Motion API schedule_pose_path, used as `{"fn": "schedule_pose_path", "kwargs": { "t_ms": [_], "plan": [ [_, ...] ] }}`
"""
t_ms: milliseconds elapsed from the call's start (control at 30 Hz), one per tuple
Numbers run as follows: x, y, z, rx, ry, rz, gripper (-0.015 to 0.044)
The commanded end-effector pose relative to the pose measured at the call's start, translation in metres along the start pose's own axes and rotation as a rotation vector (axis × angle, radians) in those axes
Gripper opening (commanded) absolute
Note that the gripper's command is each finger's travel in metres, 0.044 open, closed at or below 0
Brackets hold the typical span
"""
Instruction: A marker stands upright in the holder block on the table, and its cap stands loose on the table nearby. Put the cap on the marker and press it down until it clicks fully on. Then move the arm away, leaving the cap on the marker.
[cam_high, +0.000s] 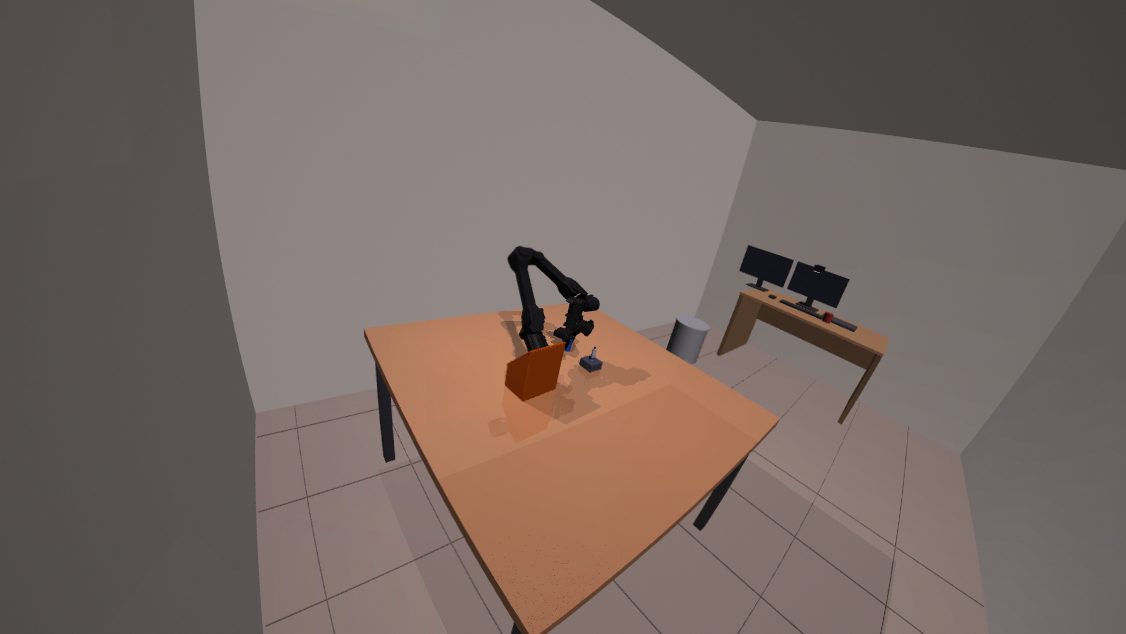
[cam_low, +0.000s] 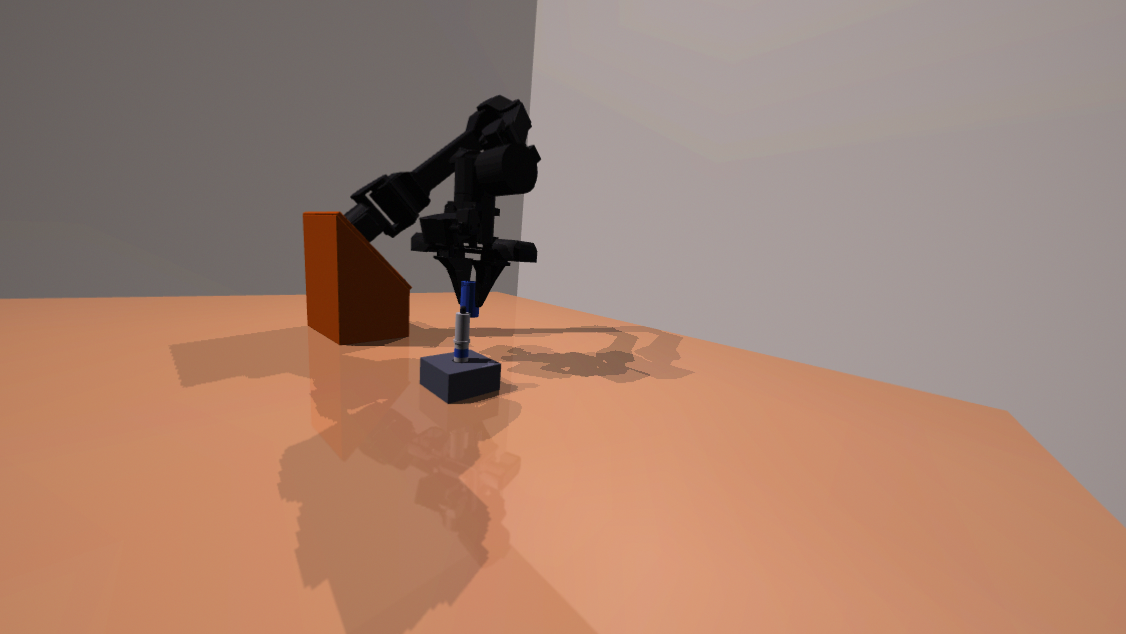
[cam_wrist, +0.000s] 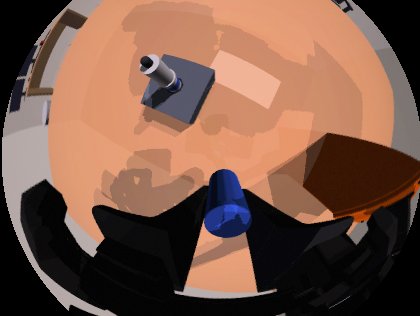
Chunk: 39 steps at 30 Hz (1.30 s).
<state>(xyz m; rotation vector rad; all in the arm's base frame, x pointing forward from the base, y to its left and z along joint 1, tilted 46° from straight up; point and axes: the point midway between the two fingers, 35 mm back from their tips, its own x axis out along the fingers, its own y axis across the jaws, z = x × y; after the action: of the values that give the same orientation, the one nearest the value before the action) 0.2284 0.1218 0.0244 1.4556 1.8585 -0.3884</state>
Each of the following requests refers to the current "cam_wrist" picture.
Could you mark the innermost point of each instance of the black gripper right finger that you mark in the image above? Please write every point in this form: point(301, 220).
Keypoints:
point(277, 241)

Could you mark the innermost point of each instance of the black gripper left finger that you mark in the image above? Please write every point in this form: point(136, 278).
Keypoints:
point(171, 235)

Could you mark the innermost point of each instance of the grey marker with blue band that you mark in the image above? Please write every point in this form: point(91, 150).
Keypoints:
point(153, 67)

